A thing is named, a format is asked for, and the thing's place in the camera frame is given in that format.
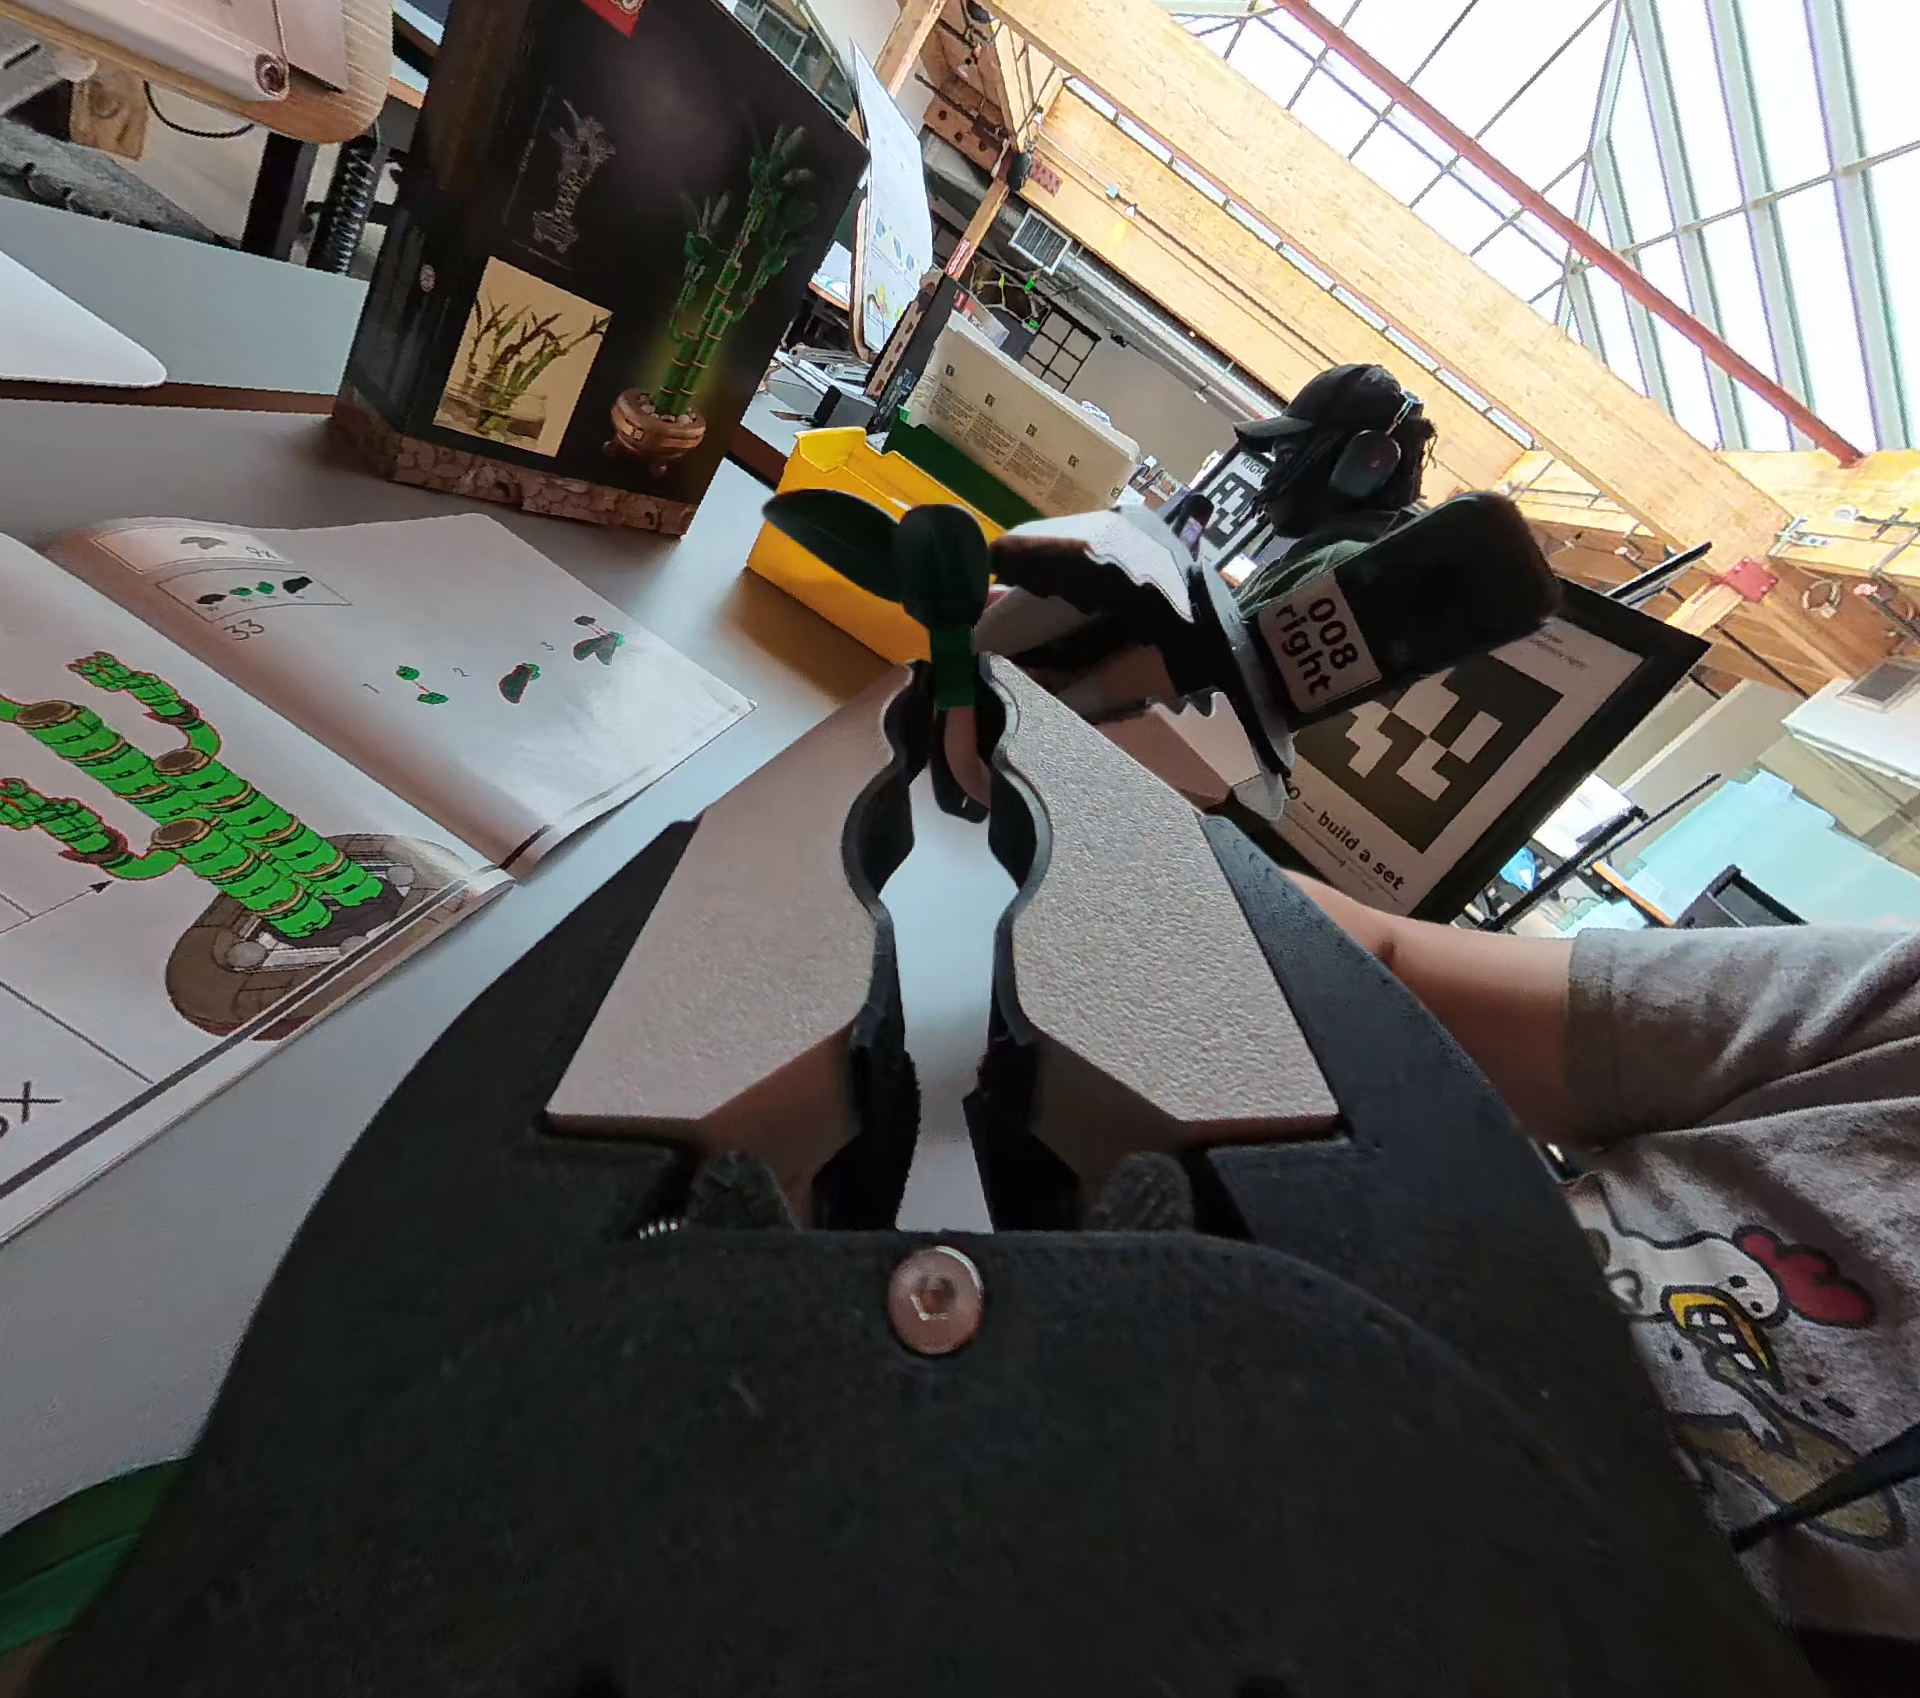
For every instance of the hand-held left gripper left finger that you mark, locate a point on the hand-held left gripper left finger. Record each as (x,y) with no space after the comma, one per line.
(720,980)

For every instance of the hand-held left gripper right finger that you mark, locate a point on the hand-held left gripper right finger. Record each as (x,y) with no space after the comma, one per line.
(1170,964)

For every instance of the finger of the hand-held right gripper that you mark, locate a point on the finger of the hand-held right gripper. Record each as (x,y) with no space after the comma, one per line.
(1140,672)
(1140,558)

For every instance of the green lego leaf sprig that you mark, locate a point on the green lego leaf sprig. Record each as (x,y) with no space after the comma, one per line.
(937,573)

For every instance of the person's right forearm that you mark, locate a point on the person's right forearm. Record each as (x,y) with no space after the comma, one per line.
(1469,994)

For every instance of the lego instruction booklet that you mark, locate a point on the lego instruction booklet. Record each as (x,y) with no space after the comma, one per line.
(450,678)

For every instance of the black lego set box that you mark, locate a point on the black lego set box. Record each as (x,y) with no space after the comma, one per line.
(599,153)

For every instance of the white cardboard box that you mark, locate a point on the white cardboard box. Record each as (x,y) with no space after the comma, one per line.
(1020,423)

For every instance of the black framed tag sign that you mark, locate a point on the black framed tag sign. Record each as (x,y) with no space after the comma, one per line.
(1499,754)

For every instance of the yellow plastic bin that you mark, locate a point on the yellow plastic bin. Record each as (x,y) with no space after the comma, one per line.
(825,589)

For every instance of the white poster board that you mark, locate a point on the white poster board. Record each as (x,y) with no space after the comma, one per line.
(893,214)

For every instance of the red ceiling pipe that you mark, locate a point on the red ceiling pipe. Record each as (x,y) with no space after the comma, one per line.
(1425,115)

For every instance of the green object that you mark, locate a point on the green object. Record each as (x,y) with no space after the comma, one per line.
(60,1565)

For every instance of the white stand base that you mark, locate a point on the white stand base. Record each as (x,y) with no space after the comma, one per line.
(60,332)

